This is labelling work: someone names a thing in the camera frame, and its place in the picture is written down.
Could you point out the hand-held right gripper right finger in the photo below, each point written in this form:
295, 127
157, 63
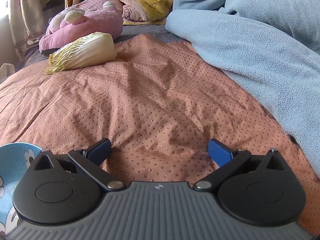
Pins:
220, 152

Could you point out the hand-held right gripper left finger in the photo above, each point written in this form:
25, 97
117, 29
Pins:
100, 150

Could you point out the blue cartoon tiger plate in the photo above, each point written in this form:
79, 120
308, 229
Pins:
12, 160

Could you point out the pink dotted bedspread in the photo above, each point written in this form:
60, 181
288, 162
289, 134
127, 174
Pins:
150, 92

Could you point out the napa cabbage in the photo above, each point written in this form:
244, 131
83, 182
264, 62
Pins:
87, 52

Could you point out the light blue fleece blanket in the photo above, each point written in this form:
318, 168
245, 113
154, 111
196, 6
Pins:
250, 42

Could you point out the white paper bag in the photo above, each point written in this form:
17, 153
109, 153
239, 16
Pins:
6, 72

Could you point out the pink plush toy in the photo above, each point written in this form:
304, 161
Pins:
95, 22

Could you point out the pink printed garment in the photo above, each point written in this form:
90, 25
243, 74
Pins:
130, 13

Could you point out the yellow hooded plush blanket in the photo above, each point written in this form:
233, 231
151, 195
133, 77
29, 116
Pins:
147, 2

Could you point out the beige floral curtain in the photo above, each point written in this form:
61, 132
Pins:
25, 10

